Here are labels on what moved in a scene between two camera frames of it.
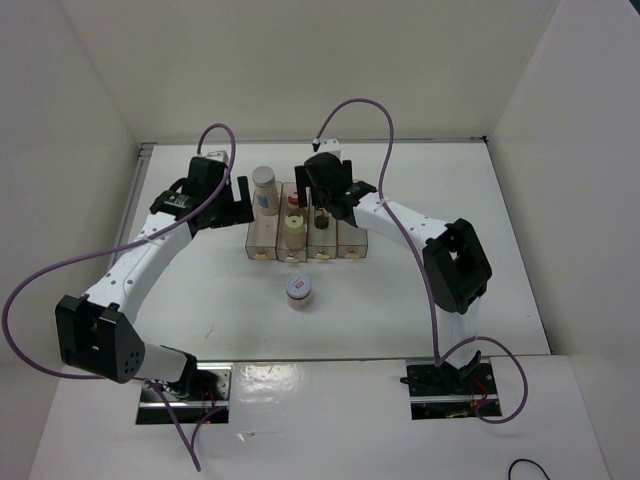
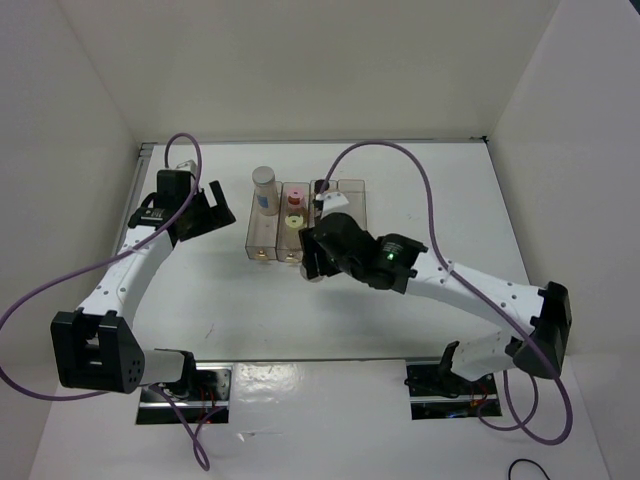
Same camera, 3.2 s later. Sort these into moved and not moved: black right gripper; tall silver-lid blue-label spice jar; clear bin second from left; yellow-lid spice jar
Moved: black right gripper
Not moved: yellow-lid spice jar; clear bin second from left; tall silver-lid blue-label spice jar
